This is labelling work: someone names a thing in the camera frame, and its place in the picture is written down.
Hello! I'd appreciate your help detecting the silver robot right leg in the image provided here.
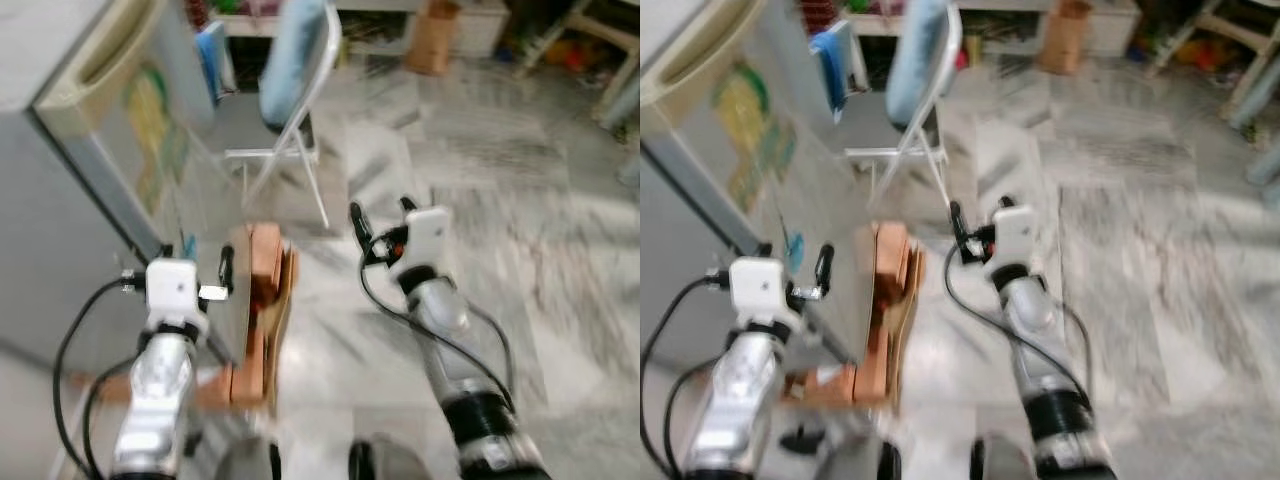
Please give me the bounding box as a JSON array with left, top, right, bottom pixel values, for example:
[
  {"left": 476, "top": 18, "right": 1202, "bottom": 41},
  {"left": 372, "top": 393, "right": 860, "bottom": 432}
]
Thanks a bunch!
[
  {"left": 969, "top": 434, "right": 1043, "bottom": 480},
  {"left": 347, "top": 434, "right": 433, "bottom": 480}
]

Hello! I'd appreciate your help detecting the grey small fridge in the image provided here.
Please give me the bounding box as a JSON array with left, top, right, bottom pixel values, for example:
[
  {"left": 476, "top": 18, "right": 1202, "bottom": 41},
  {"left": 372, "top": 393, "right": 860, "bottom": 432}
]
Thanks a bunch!
[
  {"left": 0, "top": 0, "right": 247, "bottom": 373},
  {"left": 640, "top": 0, "right": 861, "bottom": 367}
]

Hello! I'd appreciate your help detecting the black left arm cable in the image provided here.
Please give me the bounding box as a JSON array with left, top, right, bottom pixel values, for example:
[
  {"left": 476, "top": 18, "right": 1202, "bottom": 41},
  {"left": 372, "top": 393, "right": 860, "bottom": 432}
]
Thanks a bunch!
[
  {"left": 640, "top": 272, "right": 733, "bottom": 480},
  {"left": 52, "top": 270, "right": 151, "bottom": 480}
]

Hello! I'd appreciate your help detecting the white low shelf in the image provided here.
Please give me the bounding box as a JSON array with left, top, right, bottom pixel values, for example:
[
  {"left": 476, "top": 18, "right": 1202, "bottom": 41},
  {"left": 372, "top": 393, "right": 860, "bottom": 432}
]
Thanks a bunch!
[
  {"left": 800, "top": 0, "right": 1143, "bottom": 57},
  {"left": 205, "top": 0, "right": 513, "bottom": 59}
]

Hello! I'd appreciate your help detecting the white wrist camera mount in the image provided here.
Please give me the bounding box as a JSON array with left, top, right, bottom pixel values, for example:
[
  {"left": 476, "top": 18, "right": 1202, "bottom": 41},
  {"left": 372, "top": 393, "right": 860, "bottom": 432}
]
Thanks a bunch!
[
  {"left": 392, "top": 207, "right": 452, "bottom": 286},
  {"left": 730, "top": 258, "right": 785, "bottom": 323},
  {"left": 992, "top": 205, "right": 1042, "bottom": 271},
  {"left": 146, "top": 258, "right": 199, "bottom": 323}
]

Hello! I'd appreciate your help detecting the silver robot leg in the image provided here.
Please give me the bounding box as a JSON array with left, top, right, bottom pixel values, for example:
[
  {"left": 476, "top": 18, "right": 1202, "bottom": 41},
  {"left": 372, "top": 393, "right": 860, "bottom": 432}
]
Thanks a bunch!
[
  {"left": 814, "top": 435, "right": 902, "bottom": 480},
  {"left": 214, "top": 435, "right": 284, "bottom": 480},
  {"left": 347, "top": 434, "right": 433, "bottom": 480},
  {"left": 969, "top": 434, "right": 1043, "bottom": 480}
]

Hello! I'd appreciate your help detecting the light blue cushion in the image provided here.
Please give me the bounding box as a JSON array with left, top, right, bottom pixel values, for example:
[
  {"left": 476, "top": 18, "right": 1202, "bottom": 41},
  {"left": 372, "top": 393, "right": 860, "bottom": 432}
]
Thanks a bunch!
[
  {"left": 885, "top": 0, "right": 952, "bottom": 129},
  {"left": 258, "top": 0, "right": 330, "bottom": 129}
]

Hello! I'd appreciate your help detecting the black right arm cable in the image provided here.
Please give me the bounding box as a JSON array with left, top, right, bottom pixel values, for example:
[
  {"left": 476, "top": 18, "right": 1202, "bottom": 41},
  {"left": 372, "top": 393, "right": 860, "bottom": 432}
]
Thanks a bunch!
[
  {"left": 358, "top": 250, "right": 517, "bottom": 403},
  {"left": 943, "top": 245, "right": 1097, "bottom": 411}
]

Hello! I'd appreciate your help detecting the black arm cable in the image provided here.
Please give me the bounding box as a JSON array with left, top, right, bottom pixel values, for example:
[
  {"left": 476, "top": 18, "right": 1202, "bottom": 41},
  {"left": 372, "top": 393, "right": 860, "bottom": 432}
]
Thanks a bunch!
[
  {"left": 943, "top": 245, "right": 1097, "bottom": 411},
  {"left": 358, "top": 250, "right": 517, "bottom": 403},
  {"left": 640, "top": 272, "right": 733, "bottom": 480},
  {"left": 52, "top": 270, "right": 151, "bottom": 480}
]

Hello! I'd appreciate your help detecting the green yellow fridge sticker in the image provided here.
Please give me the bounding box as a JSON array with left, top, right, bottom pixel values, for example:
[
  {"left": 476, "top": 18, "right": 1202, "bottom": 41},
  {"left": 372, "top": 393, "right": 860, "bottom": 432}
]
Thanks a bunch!
[
  {"left": 122, "top": 65, "right": 192, "bottom": 216},
  {"left": 712, "top": 62, "right": 799, "bottom": 212}
]

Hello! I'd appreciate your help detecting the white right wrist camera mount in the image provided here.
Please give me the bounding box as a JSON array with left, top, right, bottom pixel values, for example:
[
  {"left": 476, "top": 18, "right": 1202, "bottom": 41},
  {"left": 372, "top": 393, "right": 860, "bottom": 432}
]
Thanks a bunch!
[
  {"left": 392, "top": 207, "right": 452, "bottom": 286},
  {"left": 992, "top": 205, "right": 1042, "bottom": 271}
]

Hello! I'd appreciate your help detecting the white folding chair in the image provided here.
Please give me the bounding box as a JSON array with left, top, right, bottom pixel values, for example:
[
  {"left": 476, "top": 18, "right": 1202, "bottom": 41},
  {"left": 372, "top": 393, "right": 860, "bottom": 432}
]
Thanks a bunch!
[
  {"left": 845, "top": 0, "right": 967, "bottom": 217},
  {"left": 225, "top": 0, "right": 347, "bottom": 231}
]

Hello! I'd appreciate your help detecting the orange brick fridge stand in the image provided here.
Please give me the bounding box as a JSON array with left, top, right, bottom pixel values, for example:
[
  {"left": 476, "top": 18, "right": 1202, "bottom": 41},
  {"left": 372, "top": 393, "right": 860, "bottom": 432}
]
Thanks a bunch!
[
  {"left": 70, "top": 222, "right": 300, "bottom": 412},
  {"left": 785, "top": 222, "right": 927, "bottom": 412}
]

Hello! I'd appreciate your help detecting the blue hanging cloth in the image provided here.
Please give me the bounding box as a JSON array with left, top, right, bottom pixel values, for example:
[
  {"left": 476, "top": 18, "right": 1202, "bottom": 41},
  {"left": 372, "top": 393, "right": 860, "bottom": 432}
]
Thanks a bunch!
[
  {"left": 195, "top": 22, "right": 237, "bottom": 107},
  {"left": 810, "top": 22, "right": 857, "bottom": 122}
]

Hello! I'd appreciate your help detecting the brown cardboard box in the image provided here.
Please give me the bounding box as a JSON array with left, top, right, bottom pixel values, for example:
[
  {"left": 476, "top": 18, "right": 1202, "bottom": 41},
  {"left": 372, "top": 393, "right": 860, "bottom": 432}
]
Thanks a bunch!
[
  {"left": 1036, "top": 0, "right": 1094, "bottom": 77},
  {"left": 404, "top": 0, "right": 462, "bottom": 77}
]

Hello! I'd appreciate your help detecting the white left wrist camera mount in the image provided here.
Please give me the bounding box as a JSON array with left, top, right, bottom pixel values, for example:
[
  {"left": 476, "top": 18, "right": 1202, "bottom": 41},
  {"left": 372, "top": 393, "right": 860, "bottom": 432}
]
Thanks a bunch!
[
  {"left": 730, "top": 258, "right": 785, "bottom": 323},
  {"left": 146, "top": 258, "right": 199, "bottom": 323}
]

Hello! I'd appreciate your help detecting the beige wooden rack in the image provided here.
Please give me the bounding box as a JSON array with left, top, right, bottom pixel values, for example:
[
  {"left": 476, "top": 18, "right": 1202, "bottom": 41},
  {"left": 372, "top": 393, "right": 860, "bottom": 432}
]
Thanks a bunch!
[
  {"left": 1148, "top": 0, "right": 1280, "bottom": 113},
  {"left": 514, "top": 0, "right": 641, "bottom": 83}
]

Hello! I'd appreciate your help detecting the silver robot left leg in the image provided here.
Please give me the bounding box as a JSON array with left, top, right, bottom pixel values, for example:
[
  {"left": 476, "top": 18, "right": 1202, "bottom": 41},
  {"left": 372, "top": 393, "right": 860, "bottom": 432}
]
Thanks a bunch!
[
  {"left": 814, "top": 435, "right": 902, "bottom": 480},
  {"left": 214, "top": 435, "right": 284, "bottom": 480}
]

